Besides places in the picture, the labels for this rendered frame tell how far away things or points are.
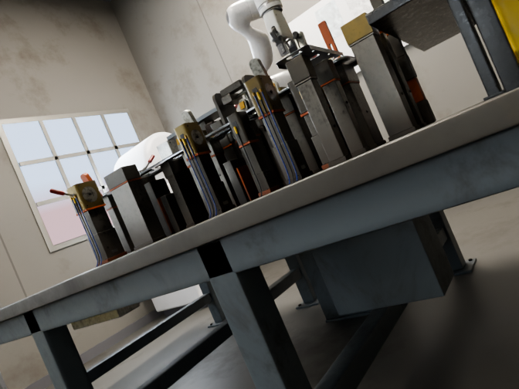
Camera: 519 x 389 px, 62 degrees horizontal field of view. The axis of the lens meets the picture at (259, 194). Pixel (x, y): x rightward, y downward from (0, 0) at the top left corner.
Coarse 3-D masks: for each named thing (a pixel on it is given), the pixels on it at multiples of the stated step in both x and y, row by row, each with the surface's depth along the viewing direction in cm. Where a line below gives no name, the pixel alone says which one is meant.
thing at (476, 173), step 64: (512, 128) 56; (384, 192) 67; (448, 192) 62; (192, 256) 92; (256, 256) 83; (320, 256) 105; (384, 256) 96; (448, 256) 207; (64, 320) 128; (256, 320) 87; (384, 320) 130; (64, 384) 137; (256, 384) 91; (320, 384) 105
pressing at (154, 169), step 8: (344, 56) 133; (352, 56) 137; (336, 64) 142; (352, 64) 152; (288, 88) 142; (280, 96) 155; (248, 112) 157; (224, 128) 169; (208, 136) 164; (216, 136) 178; (224, 136) 180; (176, 152) 173; (168, 160) 186; (152, 168) 190; (160, 168) 199; (144, 176) 202
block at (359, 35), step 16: (352, 32) 124; (368, 32) 122; (352, 48) 125; (368, 48) 123; (384, 48) 127; (368, 64) 124; (384, 64) 122; (368, 80) 125; (384, 80) 123; (384, 96) 124; (400, 96) 122; (384, 112) 124; (400, 112) 122; (400, 128) 123; (416, 128) 122
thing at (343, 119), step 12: (324, 60) 124; (324, 72) 124; (336, 72) 126; (324, 84) 125; (336, 84) 124; (336, 96) 125; (336, 108) 125; (348, 108) 125; (348, 120) 124; (348, 132) 125; (360, 132) 126; (348, 144) 126; (360, 144) 124
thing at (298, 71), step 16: (288, 64) 110; (304, 64) 108; (304, 80) 109; (304, 96) 110; (320, 96) 109; (320, 112) 109; (320, 128) 110; (336, 128) 111; (336, 144) 109; (336, 160) 109
